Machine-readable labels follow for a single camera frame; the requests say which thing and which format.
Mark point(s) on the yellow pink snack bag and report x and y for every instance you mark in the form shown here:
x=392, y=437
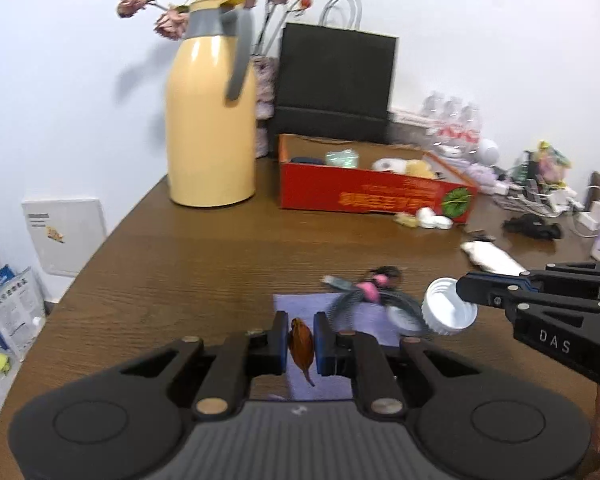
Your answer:
x=552, y=162

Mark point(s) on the yellow white plush toy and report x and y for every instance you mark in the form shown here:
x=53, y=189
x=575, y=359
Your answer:
x=415, y=167

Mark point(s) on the small white plastic piece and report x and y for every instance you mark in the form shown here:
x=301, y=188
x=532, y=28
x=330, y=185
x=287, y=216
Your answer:
x=434, y=219

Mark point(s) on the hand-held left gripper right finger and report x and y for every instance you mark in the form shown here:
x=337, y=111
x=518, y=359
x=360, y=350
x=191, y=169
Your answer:
x=322, y=345

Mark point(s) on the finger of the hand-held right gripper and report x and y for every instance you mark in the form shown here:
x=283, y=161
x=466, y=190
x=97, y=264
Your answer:
x=485, y=287
x=580, y=272

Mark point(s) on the pink knitted vase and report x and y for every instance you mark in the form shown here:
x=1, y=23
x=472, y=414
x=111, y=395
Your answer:
x=265, y=90

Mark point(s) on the light blue small clip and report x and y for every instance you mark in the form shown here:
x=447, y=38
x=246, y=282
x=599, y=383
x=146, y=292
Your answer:
x=337, y=282

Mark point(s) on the yellow thermos jug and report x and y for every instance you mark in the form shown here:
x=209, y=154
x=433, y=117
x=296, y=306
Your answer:
x=205, y=135

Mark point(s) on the green mesh bath sponge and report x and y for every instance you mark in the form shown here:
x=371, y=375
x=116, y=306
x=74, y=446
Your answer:
x=342, y=159

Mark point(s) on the clear plastic container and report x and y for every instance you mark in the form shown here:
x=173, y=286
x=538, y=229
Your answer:
x=407, y=135

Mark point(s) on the white wall panel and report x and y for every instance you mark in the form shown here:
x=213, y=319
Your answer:
x=65, y=237

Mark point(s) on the dark blue pouch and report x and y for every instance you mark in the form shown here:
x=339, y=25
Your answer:
x=307, y=160

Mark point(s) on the bunch of dried pink roses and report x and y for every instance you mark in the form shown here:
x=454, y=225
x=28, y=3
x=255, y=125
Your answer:
x=172, y=22

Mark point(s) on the red cardboard box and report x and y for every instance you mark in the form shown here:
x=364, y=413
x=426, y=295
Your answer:
x=355, y=192

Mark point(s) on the small yellow plush piece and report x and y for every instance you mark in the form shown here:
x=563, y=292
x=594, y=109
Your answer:
x=405, y=219

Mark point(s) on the white jar lid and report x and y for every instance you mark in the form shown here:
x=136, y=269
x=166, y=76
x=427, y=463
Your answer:
x=445, y=310

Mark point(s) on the small yellow stool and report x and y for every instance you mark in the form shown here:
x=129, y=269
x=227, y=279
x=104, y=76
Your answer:
x=0, y=362

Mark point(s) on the flat white box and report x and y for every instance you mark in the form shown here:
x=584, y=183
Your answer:
x=410, y=116

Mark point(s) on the white charger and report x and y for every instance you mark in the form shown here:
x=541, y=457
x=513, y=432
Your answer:
x=592, y=217

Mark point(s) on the white blue pet food bag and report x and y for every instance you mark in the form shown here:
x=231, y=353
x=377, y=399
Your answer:
x=22, y=310

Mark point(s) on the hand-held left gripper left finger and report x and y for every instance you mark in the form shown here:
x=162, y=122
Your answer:
x=281, y=345

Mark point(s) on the orange dried leaf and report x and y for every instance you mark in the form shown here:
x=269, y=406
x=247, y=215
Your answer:
x=301, y=345

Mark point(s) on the black paper bag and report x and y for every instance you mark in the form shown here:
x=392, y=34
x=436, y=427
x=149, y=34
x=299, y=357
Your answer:
x=330, y=75

